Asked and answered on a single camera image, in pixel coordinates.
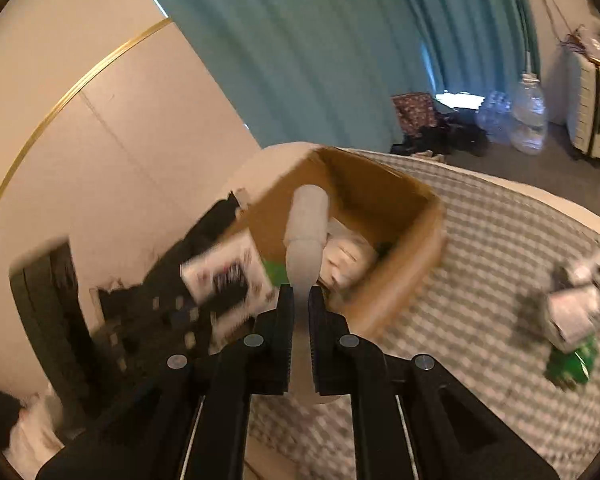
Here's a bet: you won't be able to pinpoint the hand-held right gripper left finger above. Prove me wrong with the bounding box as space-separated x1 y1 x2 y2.
35 284 297 480

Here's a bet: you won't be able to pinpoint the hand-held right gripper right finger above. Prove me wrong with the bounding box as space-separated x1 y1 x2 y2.
307 285 561 480

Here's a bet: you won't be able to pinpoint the white plush item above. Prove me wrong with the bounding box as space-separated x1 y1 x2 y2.
284 184 351 406

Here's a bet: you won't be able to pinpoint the brown cardboard box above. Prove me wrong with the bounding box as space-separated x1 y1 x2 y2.
232 145 448 346

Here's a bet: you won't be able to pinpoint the dark headboard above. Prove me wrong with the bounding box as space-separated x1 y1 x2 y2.
9 237 106 421

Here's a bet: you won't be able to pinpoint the black clothes pile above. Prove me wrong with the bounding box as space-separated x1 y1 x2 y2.
390 122 491 157

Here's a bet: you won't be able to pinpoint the green snack packet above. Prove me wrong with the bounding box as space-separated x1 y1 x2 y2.
545 335 600 391

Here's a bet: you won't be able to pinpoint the dark patterned bag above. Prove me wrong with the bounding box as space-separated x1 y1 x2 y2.
391 92 438 137

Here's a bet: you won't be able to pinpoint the crumpled clear plastic bag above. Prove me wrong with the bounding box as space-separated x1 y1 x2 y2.
542 247 600 353

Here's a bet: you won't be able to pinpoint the teal curtain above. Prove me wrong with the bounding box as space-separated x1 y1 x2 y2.
125 0 541 161

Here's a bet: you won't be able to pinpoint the white papers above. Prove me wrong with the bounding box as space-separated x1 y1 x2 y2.
436 91 483 111

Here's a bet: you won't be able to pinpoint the pack of water bottles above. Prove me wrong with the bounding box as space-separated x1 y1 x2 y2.
476 91 518 143

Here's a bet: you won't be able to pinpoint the large clear water jug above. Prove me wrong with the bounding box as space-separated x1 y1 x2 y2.
511 50 548 155

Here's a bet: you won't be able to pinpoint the white suitcase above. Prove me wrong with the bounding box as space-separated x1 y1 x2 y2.
565 50 600 162

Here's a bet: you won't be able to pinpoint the plastic bag of clutter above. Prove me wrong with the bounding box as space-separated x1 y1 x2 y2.
560 24 600 68

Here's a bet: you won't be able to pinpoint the hanging cable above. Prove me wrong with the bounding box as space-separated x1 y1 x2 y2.
532 0 588 48

